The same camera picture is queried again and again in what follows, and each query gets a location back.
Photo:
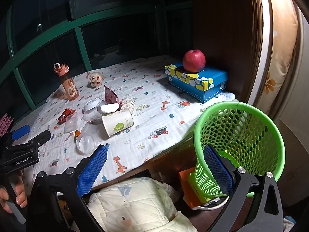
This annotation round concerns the pink snack packet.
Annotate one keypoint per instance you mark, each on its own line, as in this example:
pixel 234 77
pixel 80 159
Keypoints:
pixel 109 96

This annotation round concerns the small orange wrapper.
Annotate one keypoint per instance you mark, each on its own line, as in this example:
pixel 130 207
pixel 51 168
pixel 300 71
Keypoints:
pixel 77 134

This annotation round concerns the pink foam mat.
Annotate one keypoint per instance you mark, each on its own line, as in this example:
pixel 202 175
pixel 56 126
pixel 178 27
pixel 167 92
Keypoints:
pixel 4 124

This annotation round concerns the clear cup with white lid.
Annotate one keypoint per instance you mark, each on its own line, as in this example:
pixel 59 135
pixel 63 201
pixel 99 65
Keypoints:
pixel 91 108

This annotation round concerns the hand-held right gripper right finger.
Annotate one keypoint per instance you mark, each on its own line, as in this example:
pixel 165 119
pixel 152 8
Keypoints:
pixel 218 171

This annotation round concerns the orange box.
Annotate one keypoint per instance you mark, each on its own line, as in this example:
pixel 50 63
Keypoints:
pixel 184 181

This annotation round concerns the green plastic mesh basket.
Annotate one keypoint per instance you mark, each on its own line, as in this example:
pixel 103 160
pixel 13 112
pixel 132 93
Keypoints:
pixel 241 130

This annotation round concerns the red apple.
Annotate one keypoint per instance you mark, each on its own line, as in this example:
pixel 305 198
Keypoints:
pixel 193 60

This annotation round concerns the dark wooden cabinet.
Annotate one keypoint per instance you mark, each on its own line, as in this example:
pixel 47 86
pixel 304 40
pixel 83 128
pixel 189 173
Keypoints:
pixel 229 29

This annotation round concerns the paper cup green leaf print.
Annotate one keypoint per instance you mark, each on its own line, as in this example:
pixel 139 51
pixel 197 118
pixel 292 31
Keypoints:
pixel 115 124

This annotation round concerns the white printed blanket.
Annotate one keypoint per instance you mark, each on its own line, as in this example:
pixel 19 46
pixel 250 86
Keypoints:
pixel 149 116

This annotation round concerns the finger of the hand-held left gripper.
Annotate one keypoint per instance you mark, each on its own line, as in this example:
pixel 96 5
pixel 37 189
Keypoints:
pixel 41 137
pixel 21 131

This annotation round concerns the person's left hand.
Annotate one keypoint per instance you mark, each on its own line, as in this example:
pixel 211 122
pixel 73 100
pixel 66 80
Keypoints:
pixel 20 194

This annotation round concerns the cream quilted blanket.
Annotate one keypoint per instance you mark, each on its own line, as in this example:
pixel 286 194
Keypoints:
pixel 135 205

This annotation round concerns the red candy wrapper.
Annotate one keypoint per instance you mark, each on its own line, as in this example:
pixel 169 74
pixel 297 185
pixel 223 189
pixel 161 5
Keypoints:
pixel 64 117

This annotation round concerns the floral pillow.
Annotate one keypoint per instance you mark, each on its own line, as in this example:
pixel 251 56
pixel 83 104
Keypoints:
pixel 277 65

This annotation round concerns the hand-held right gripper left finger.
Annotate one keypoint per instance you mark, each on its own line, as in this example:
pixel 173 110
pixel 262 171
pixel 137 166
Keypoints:
pixel 93 169

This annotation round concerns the white paper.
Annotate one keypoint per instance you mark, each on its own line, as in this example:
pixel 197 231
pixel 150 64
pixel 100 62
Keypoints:
pixel 108 107

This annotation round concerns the cream toy ball red spots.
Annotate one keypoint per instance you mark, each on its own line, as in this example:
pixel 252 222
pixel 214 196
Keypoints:
pixel 96 79

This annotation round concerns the clear plastic cup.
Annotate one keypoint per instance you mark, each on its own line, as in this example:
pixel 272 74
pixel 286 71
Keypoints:
pixel 88 140

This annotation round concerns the blue patterned tissue box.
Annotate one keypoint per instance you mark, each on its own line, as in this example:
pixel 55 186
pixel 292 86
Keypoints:
pixel 212 87

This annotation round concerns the white tissue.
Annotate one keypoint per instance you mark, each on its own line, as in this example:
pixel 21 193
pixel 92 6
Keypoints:
pixel 128 104

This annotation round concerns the orange water bottle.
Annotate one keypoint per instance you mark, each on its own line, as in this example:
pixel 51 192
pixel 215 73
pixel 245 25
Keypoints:
pixel 70 89

